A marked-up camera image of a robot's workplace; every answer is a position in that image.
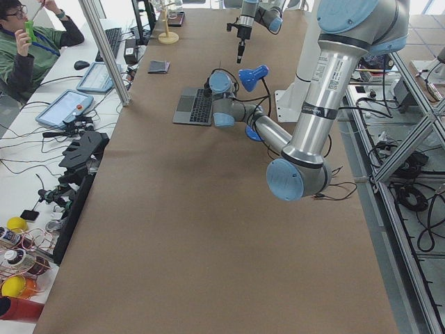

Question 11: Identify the folded grey cloth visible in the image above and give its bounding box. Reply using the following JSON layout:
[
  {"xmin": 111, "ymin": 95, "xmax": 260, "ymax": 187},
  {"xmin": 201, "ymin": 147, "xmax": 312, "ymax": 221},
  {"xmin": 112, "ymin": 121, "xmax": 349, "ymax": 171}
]
[{"xmin": 147, "ymin": 60, "xmax": 170, "ymax": 74}]

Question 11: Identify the lower teach pendant tablet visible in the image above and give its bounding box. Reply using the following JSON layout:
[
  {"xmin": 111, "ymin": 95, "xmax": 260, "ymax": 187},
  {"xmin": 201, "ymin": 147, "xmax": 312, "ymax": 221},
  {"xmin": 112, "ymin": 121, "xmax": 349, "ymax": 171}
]
[{"xmin": 35, "ymin": 90, "xmax": 94, "ymax": 128}]

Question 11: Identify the teach pendant tablet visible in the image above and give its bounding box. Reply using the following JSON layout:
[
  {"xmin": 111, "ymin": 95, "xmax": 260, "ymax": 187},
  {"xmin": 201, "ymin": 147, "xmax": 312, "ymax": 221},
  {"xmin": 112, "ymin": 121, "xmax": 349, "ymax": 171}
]
[
  {"xmin": 35, "ymin": 90, "xmax": 94, "ymax": 128},
  {"xmin": 76, "ymin": 62, "xmax": 113, "ymax": 94}
]

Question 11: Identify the black monitor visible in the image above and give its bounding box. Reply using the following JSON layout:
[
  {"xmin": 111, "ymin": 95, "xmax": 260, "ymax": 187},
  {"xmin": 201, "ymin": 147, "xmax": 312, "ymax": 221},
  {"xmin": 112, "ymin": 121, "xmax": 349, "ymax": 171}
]
[{"xmin": 131, "ymin": 0, "xmax": 156, "ymax": 45}]

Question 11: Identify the black computer mouse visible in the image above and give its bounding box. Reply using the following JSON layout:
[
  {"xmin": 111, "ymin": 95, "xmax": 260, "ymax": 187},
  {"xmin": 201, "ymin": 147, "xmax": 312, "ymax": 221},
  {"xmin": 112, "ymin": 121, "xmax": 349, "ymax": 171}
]
[{"xmin": 74, "ymin": 61, "xmax": 90, "ymax": 70}]

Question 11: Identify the wooden mug tree stand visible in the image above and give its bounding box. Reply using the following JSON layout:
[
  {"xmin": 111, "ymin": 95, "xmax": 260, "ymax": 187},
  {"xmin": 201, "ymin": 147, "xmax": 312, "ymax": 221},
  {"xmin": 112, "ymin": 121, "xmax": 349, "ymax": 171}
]
[{"xmin": 158, "ymin": 1, "xmax": 179, "ymax": 45}]

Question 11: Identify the black dish rack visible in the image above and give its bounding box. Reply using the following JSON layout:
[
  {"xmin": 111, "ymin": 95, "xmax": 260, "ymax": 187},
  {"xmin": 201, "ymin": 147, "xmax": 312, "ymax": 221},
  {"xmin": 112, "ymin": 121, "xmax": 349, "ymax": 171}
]
[{"xmin": 58, "ymin": 131, "xmax": 110, "ymax": 187}]

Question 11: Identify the person in green shirt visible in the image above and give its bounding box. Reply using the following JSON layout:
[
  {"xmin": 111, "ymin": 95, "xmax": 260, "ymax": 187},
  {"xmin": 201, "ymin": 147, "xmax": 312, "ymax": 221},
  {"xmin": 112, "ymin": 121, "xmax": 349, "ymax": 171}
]
[{"xmin": 1, "ymin": 1, "xmax": 84, "ymax": 100}]

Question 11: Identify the blue desk lamp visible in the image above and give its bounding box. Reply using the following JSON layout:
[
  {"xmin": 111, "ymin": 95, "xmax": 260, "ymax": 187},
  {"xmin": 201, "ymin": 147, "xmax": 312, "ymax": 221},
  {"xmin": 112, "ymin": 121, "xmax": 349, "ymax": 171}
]
[{"xmin": 238, "ymin": 65, "xmax": 271, "ymax": 141}]

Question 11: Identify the black keyboard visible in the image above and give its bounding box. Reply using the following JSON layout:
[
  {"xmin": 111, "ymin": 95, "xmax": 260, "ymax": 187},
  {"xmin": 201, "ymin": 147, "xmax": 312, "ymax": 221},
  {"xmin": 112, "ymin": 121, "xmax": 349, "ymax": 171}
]
[{"xmin": 104, "ymin": 27, "xmax": 122, "ymax": 58}]

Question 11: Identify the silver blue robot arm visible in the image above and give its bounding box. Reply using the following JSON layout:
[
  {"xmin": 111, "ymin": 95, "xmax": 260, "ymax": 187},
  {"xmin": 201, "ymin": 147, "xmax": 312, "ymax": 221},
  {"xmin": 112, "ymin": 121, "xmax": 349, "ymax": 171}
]
[
  {"xmin": 227, "ymin": 1, "xmax": 284, "ymax": 63},
  {"xmin": 209, "ymin": 1, "xmax": 410, "ymax": 200}
]

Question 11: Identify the upper teach pendant tablet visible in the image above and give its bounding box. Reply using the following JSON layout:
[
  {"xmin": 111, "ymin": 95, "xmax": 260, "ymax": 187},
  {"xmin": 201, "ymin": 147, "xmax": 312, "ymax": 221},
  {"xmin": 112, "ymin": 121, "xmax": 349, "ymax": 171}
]
[{"xmin": 76, "ymin": 62, "xmax": 113, "ymax": 94}]

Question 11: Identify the aluminium frame post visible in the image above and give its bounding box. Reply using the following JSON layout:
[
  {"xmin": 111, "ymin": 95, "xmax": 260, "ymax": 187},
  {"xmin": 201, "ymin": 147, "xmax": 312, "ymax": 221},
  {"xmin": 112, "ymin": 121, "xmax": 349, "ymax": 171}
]
[{"xmin": 79, "ymin": 0, "xmax": 130, "ymax": 106}]

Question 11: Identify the black lamp power cable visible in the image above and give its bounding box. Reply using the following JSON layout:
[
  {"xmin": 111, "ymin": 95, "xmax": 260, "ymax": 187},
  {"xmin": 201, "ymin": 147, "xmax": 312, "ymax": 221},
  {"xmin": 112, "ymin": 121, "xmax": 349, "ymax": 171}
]
[{"xmin": 312, "ymin": 166, "xmax": 358, "ymax": 202}]

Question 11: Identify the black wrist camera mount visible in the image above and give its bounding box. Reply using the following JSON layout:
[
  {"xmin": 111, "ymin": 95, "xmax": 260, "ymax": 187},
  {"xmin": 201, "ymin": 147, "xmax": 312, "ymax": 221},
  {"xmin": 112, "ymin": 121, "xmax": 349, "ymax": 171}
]
[{"xmin": 227, "ymin": 22, "xmax": 238, "ymax": 32}]

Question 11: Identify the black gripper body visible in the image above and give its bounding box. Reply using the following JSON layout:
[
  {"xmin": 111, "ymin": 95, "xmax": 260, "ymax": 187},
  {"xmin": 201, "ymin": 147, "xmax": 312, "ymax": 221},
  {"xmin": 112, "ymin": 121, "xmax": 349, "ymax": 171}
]
[{"xmin": 237, "ymin": 24, "xmax": 251, "ymax": 38}]

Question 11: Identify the grey laptop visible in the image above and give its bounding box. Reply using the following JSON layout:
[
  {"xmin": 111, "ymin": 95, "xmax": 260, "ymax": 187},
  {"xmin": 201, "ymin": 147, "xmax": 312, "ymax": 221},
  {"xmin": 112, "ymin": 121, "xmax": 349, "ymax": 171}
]
[{"xmin": 172, "ymin": 87, "xmax": 212, "ymax": 126}]

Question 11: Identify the dark tray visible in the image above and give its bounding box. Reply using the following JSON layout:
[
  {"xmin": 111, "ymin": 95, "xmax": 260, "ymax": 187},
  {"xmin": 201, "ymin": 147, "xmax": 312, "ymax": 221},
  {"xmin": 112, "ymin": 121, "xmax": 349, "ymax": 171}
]
[{"xmin": 168, "ymin": 12, "xmax": 185, "ymax": 27}]

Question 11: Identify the yellow ball in bowl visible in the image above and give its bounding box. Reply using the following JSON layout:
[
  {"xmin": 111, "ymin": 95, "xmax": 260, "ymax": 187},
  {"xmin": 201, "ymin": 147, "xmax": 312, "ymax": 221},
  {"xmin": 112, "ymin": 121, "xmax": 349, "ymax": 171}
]
[{"xmin": 1, "ymin": 276, "xmax": 26, "ymax": 298}]

